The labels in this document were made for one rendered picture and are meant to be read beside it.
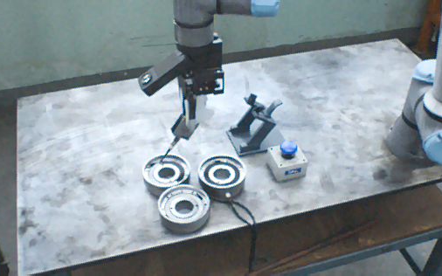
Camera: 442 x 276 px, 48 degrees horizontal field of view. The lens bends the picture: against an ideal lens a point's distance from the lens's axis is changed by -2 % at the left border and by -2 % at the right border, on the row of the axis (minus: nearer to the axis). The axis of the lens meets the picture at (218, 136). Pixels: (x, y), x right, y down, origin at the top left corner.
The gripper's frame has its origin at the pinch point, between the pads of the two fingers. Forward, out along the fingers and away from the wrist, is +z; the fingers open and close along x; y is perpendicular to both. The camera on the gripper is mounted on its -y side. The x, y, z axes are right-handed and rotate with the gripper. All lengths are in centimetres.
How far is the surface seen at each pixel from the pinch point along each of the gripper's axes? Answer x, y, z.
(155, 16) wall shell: 153, 22, 52
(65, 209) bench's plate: -5.0, -28.9, 12.9
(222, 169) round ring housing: -5.5, 6.3, 10.8
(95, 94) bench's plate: 35.2, -17.3, 12.9
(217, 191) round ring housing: -12.0, 3.2, 10.3
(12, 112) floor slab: 148, -59, 92
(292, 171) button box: -10.9, 21.0, 10.6
